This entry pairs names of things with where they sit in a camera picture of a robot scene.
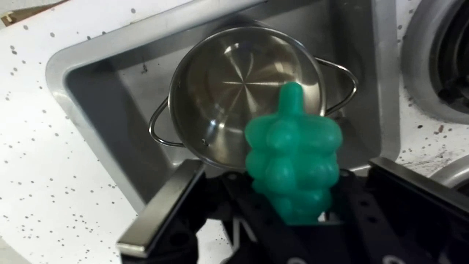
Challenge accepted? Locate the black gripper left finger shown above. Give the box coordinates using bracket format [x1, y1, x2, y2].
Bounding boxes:
[116, 159, 209, 264]

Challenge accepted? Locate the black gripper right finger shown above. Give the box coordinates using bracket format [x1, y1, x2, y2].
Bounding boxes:
[365, 156, 469, 264]

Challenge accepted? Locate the green toy grape bunch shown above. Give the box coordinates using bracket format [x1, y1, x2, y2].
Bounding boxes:
[244, 81, 345, 226]

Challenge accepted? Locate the grey toy sink basin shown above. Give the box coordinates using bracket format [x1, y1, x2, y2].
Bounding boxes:
[44, 0, 402, 214]

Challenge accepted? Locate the toy kitchen unit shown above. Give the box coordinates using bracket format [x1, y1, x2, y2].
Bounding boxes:
[0, 0, 469, 264]

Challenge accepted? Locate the black toy stove burner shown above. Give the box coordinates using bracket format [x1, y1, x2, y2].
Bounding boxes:
[401, 0, 469, 126]

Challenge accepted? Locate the silver pot with handles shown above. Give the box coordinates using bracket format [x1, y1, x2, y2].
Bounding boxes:
[147, 25, 361, 173]

